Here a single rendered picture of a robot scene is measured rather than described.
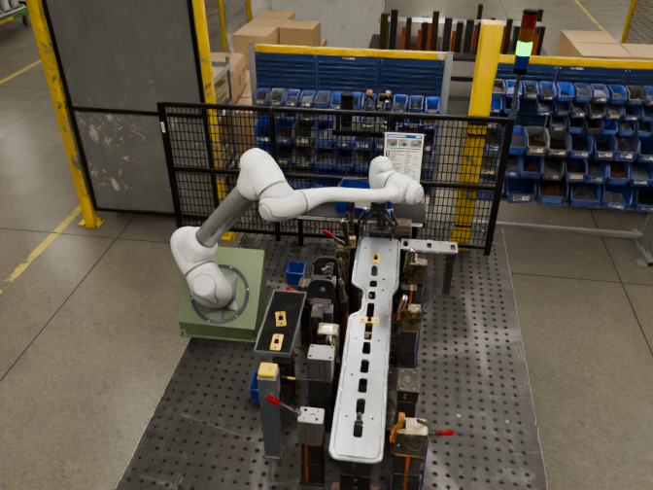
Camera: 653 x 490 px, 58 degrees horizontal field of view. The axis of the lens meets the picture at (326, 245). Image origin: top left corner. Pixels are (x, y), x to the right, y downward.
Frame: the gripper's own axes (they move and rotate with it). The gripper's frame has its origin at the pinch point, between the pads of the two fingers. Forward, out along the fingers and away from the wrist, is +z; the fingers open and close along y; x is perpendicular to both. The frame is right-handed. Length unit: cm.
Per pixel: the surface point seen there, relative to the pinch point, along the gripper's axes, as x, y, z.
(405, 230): 23.5, 14.2, 10.6
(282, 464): -101, -29, 43
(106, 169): 163, -225, 59
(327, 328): -62, -16, 5
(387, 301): -33.0, 7.1, 13.3
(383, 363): -71, 7, 13
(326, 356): -82, -14, 2
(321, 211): 37, -32, 10
